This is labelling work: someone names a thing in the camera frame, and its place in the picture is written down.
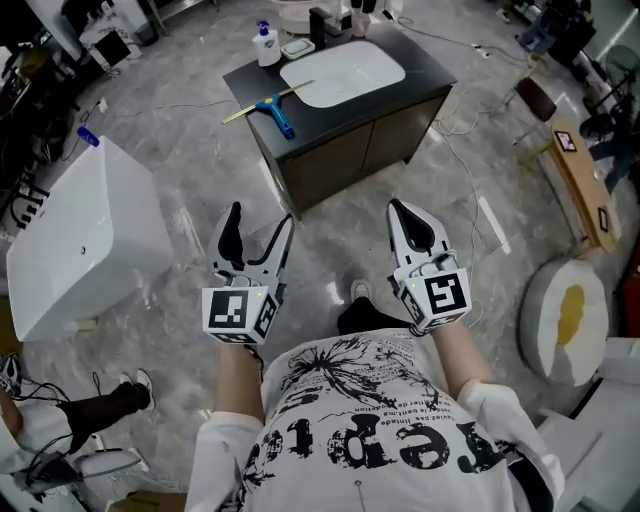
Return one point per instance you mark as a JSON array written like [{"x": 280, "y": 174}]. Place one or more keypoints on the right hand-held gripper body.
[{"x": 445, "y": 295}]

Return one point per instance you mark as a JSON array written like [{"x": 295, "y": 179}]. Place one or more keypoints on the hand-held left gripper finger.
[
  {"x": 280, "y": 250},
  {"x": 216, "y": 245}
]

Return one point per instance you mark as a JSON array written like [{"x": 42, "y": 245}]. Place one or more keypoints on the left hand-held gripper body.
[{"x": 230, "y": 312}]

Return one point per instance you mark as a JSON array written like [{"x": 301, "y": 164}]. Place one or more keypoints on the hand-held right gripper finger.
[
  {"x": 395, "y": 240},
  {"x": 425, "y": 235}
]

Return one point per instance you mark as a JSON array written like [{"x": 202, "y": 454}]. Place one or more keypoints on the blue squeegee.
[{"x": 276, "y": 111}]

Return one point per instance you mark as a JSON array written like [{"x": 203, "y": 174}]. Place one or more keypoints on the person's right forearm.
[{"x": 460, "y": 360}]

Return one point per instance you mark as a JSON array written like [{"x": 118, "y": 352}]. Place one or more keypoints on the person's left forearm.
[{"x": 237, "y": 380}]

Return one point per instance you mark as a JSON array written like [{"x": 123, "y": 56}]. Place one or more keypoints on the person's white shoe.
[{"x": 361, "y": 289}]

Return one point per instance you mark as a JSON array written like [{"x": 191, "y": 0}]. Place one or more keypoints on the person's black trouser leg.
[{"x": 362, "y": 317}]

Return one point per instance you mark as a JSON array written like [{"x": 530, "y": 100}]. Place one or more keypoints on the dark vanity cabinet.
[{"x": 345, "y": 145}]

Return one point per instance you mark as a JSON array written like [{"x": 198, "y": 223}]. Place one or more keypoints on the round white yellow pouf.
[{"x": 560, "y": 320}]

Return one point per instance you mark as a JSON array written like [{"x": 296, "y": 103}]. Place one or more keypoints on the white bathtub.
[{"x": 85, "y": 235}]

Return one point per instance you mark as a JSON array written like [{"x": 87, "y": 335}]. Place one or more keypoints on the wooden bench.
[{"x": 582, "y": 185}]

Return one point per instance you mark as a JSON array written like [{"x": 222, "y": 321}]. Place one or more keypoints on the person's white printed shirt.
[{"x": 360, "y": 440}]

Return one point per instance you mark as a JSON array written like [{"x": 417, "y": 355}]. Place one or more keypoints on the blue bottle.
[{"x": 88, "y": 136}]

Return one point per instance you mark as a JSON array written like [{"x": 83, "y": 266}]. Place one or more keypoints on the white sink basin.
[{"x": 345, "y": 72}]

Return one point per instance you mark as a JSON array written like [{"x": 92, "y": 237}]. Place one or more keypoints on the brown seat stool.
[{"x": 535, "y": 97}]

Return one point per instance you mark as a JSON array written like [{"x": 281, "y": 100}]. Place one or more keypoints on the black bathtub tap fixture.
[{"x": 27, "y": 210}]

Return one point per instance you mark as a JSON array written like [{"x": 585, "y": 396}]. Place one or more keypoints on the white soap pump bottle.
[{"x": 265, "y": 50}]

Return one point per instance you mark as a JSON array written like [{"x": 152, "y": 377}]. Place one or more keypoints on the white soap dish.
[{"x": 297, "y": 48}]

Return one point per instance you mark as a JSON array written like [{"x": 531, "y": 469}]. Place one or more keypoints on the black faucet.
[{"x": 318, "y": 27}]

